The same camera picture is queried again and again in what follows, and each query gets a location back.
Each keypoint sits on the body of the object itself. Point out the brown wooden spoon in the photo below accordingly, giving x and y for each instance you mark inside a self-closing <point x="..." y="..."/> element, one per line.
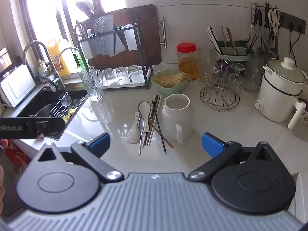
<point x="166" y="140"/>

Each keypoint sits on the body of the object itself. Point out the large clear glass mug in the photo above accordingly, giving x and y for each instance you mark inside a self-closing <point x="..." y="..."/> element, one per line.
<point x="253" y="74"/>

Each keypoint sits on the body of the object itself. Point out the brown wooden cutting board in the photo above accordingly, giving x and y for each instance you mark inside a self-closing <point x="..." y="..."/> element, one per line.
<point x="149" y="41"/>

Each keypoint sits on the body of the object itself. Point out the white chopstick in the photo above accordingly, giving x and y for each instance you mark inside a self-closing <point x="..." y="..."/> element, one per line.
<point x="149" y="137"/>

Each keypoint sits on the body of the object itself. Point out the black metal dish rack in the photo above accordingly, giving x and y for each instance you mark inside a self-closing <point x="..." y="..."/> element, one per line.
<point x="145" y="77"/>

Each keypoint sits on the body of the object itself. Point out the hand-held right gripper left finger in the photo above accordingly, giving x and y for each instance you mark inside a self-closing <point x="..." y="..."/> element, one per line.
<point x="101" y="142"/>

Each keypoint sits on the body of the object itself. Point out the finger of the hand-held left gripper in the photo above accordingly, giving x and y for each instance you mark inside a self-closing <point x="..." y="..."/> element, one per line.
<point x="51" y="125"/>

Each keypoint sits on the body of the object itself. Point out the short steel faucet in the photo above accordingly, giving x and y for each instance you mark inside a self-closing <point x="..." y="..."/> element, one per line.
<point x="69" y="48"/>

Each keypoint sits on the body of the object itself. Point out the metal hook rail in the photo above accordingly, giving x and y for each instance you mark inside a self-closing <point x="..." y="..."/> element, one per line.
<point x="266" y="4"/>

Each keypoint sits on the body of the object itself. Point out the small white bottle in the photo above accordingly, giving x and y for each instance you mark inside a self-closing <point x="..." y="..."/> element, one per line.
<point x="41" y="67"/>

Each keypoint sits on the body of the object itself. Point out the bundle of mixed chopsticks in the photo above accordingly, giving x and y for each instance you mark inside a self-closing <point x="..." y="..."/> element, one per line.
<point x="213" y="38"/>

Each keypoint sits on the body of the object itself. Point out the black wall outlet strip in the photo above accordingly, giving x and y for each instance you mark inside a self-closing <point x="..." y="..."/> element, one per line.
<point x="294" y="22"/>

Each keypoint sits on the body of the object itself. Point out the red box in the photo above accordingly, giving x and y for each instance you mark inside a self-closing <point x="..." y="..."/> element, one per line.
<point x="16" y="154"/>

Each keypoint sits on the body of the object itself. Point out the upturned drinking glasses on tray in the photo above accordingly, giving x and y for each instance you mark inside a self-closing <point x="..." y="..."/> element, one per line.
<point x="125" y="85"/>

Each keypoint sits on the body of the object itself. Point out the white countertop appliance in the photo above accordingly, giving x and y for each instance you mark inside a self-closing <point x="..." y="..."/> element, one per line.
<point x="16" y="86"/>

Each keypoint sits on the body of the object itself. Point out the small glass goblet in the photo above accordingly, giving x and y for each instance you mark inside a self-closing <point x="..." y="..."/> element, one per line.
<point x="65" y="98"/>

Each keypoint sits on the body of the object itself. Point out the steel spoon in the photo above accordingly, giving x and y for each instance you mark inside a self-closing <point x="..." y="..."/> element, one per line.
<point x="140" y="146"/>

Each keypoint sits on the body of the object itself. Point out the red-lidded plastic jar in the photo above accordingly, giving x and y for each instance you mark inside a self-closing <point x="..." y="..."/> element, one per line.
<point x="187" y="60"/>

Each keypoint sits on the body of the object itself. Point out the textured glass mug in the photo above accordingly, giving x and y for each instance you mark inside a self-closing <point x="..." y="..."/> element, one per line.
<point x="93" y="86"/>

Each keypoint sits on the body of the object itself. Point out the black chopstick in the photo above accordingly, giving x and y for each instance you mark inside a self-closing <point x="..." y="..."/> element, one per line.
<point x="156" y="103"/>
<point x="159" y="127"/>

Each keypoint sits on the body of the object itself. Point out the dried noodle bundle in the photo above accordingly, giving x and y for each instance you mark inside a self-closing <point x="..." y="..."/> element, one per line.
<point x="170" y="79"/>

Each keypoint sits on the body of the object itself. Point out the white electric cooker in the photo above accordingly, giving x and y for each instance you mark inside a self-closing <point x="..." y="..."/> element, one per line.
<point x="276" y="101"/>

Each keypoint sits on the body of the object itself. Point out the white cutting board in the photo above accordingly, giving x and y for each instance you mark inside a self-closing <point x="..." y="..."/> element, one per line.
<point x="132" y="38"/>

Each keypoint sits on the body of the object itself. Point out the yellow cloth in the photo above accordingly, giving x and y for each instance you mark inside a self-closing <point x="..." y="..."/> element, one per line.
<point x="69" y="114"/>

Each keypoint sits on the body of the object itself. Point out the wooden chopstick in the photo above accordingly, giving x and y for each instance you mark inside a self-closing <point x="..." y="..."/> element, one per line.
<point x="146" y="137"/>

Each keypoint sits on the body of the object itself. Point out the green pot lid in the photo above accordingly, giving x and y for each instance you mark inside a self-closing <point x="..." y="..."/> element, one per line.
<point x="286" y="74"/>

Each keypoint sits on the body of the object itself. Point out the dark cooking pot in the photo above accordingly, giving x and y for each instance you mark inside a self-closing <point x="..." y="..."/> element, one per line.
<point x="43" y="113"/>

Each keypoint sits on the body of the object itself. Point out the set of cut glass cups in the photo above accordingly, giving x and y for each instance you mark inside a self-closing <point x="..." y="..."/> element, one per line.
<point x="234" y="80"/>

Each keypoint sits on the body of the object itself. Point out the tall steel faucet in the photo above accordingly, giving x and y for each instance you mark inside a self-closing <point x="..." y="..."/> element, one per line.
<point x="47" y="53"/>

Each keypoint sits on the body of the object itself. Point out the plain white ceramic spoon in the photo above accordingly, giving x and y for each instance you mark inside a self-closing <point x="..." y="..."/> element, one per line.
<point x="133" y="133"/>

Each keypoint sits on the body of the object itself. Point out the bundle of dark metal utensils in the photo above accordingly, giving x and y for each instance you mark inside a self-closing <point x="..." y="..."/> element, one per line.
<point x="252" y="42"/>

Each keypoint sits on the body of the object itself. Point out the yellow oil jug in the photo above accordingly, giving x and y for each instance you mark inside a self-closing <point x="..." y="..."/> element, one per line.
<point x="63" y="60"/>

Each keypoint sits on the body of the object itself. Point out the black sink drain rack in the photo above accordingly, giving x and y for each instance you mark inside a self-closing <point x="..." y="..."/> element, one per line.
<point x="57" y="110"/>

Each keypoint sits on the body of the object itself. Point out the green bottle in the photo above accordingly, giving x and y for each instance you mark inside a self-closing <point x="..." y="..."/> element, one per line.
<point x="79" y="60"/>

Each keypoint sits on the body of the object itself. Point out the grey cutting board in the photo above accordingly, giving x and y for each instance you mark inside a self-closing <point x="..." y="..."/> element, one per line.
<point x="119" y="43"/>

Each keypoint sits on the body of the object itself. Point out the purple lid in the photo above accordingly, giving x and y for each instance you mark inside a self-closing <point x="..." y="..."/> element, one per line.
<point x="222" y="65"/>

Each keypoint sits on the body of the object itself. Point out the black sink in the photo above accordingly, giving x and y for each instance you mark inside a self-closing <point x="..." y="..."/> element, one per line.
<point x="31" y="105"/>

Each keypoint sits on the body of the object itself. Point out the black-rimmed white spoon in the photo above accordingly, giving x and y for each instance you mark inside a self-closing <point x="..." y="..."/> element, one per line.
<point x="145" y="107"/>

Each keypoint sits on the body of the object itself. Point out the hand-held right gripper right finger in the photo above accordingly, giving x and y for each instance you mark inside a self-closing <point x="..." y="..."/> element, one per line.
<point x="213" y="144"/>

